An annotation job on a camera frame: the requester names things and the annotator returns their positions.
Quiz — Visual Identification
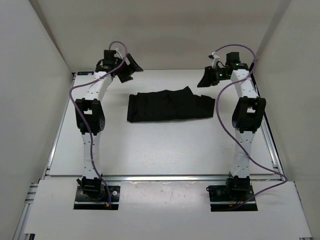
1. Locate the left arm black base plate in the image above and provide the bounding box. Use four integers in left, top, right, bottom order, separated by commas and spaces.
73, 184, 121, 211

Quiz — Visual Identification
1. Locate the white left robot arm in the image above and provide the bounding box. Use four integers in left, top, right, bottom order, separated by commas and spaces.
70, 49, 143, 207

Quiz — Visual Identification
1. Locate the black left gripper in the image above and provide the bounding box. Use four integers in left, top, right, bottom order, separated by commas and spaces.
114, 53, 143, 84

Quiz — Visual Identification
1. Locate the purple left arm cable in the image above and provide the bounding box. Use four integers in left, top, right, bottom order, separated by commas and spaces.
68, 41, 131, 208

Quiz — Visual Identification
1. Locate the aluminium frame rail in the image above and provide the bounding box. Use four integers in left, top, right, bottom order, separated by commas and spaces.
11, 72, 77, 240
251, 58, 313, 240

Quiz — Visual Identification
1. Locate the right aluminium frame rail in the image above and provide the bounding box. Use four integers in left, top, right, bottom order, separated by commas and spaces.
251, 58, 313, 240

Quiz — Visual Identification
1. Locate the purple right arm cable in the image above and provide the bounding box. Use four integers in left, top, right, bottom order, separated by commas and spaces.
208, 44, 289, 208

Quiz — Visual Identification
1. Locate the left aluminium frame rail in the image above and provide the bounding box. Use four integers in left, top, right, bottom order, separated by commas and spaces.
11, 72, 77, 240

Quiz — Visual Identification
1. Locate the blue label left corner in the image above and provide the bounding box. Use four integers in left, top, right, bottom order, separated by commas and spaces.
76, 71, 94, 76

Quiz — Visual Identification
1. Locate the black pleated skirt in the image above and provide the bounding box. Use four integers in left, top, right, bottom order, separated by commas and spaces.
127, 86, 216, 123

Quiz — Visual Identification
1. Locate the white front cover board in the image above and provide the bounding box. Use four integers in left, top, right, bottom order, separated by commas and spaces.
25, 180, 312, 240

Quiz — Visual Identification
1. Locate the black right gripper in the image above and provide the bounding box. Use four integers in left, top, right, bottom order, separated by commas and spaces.
197, 65, 230, 88

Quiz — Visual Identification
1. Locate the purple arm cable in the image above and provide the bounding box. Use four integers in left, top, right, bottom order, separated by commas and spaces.
208, 44, 289, 208
68, 41, 131, 208

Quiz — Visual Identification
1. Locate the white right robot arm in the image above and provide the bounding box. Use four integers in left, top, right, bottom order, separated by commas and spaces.
197, 52, 266, 200

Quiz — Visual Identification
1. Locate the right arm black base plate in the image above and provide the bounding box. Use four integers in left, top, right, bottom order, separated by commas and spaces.
206, 185, 258, 212

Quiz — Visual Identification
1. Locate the aluminium table edge rail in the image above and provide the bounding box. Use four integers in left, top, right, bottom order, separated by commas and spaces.
42, 174, 281, 182

